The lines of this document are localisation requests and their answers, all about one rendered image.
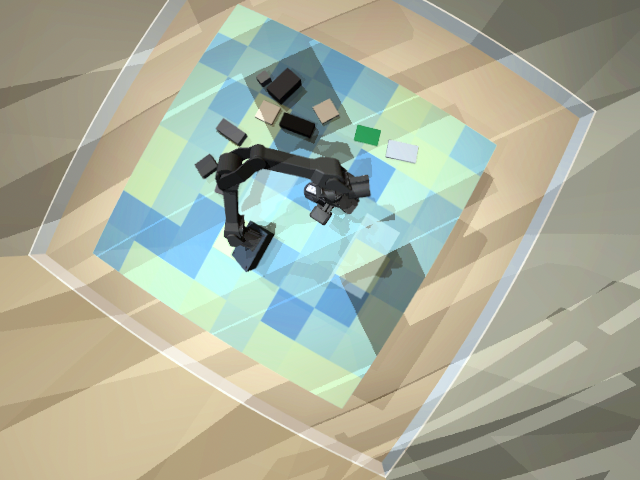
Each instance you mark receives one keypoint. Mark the flat green rectangular block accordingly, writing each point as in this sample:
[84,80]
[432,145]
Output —
[367,135]

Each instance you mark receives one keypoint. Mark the white flat square tile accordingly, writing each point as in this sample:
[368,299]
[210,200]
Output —
[268,112]

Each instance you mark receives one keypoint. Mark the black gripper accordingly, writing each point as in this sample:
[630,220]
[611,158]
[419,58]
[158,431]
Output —
[320,213]

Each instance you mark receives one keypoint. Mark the cream flat square block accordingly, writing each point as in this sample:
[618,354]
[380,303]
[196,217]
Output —
[325,111]

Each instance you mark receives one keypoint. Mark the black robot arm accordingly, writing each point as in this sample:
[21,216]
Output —
[330,177]

